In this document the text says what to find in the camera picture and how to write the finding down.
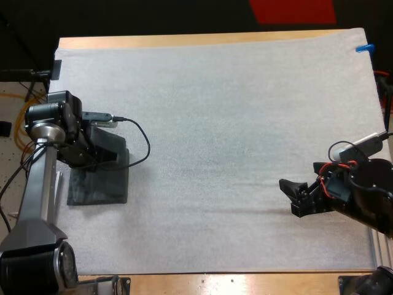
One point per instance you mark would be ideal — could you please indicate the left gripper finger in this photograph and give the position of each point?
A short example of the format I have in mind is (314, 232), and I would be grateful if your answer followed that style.
(107, 141)

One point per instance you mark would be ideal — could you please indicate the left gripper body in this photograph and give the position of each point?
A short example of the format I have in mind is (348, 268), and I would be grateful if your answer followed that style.
(76, 150)

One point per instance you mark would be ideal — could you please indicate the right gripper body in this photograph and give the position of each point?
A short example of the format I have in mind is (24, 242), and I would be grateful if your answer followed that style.
(322, 196)

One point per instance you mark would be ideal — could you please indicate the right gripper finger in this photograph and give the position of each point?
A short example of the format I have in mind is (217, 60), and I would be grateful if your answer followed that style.
(293, 187)

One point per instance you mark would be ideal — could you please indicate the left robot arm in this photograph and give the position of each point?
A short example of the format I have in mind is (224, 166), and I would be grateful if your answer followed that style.
(37, 190)

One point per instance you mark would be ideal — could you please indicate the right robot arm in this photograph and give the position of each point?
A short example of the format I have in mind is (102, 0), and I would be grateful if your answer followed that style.
(371, 196)

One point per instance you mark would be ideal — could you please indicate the folded grey-green towel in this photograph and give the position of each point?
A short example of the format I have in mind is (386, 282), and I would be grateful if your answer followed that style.
(98, 187)

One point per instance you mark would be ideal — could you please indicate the blue clip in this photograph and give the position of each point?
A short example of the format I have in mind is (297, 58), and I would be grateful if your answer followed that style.
(365, 48)

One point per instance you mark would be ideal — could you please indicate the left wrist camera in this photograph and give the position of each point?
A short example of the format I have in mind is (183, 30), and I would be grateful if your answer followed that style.
(101, 120)

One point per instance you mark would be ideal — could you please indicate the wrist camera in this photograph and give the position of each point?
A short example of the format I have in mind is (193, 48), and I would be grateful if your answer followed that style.
(365, 146)
(101, 120)

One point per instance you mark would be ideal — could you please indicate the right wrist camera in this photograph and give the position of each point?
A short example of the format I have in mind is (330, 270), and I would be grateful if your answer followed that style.
(365, 146)

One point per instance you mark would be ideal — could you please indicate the ribbed aluminium rail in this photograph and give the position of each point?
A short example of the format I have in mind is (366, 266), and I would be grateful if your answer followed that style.
(378, 249)

